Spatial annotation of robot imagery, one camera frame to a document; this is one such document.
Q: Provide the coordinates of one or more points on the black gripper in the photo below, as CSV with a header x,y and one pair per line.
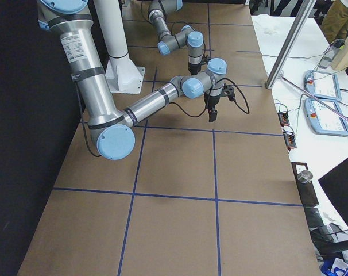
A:
x,y
213,98
193,69

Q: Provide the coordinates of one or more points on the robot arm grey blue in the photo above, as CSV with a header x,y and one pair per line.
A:
x,y
169,42
110,128

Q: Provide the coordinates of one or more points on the far black connector box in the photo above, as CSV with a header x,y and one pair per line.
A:
x,y
283,118

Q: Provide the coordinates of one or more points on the black connector box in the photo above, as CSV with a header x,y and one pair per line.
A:
x,y
283,118
289,138

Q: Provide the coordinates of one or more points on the near black connector box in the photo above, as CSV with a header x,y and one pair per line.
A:
x,y
289,138

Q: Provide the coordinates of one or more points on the near teach pendant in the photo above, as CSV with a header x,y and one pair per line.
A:
x,y
323,121

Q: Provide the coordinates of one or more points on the teach pendant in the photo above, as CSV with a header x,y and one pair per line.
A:
x,y
322,85
323,121

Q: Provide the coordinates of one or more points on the silver metal cylinder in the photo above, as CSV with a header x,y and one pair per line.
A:
x,y
304,177

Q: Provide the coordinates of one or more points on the far teach pendant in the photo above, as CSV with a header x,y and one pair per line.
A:
x,y
322,85

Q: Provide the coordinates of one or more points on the black flat box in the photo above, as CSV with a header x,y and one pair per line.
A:
x,y
306,191

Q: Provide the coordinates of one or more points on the clear water bottle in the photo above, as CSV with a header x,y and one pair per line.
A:
x,y
331,52

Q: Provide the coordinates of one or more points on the black monitor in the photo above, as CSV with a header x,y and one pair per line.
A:
x,y
335,186

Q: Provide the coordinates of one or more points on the person in khaki trousers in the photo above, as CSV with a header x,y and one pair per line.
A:
x,y
335,23

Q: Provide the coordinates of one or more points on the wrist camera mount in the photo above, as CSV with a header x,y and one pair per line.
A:
x,y
228,91

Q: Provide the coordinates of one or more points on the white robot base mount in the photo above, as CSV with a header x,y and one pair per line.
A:
x,y
122,75

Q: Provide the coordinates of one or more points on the aluminium frame post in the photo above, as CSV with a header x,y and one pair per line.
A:
x,y
293,33

